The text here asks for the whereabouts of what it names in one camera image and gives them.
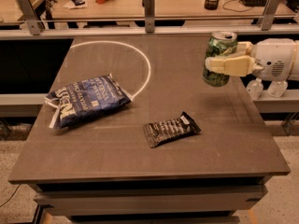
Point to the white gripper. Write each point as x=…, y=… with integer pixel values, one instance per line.
x=271, y=59

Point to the green soda can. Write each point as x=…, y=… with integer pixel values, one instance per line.
x=219, y=44

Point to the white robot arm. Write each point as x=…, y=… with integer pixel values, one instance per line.
x=296, y=59

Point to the black chocolate rxbar wrapper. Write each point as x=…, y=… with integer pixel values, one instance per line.
x=165, y=131

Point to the clear sanitizer bottle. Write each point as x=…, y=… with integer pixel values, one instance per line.
x=255, y=88
x=277, y=88

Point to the black mesh pen cup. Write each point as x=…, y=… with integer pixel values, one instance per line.
x=211, y=4

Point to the blue potato chip bag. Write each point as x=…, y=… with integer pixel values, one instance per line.
x=86, y=99

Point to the right metal bracket post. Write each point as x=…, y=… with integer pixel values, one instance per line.
x=266, y=20

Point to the metal bracket post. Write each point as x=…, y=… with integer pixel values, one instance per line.
x=34, y=24
x=149, y=11
x=266, y=20

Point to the middle metal bracket post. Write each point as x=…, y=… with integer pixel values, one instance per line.
x=149, y=11

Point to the left metal bracket post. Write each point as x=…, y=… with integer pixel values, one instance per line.
x=34, y=24

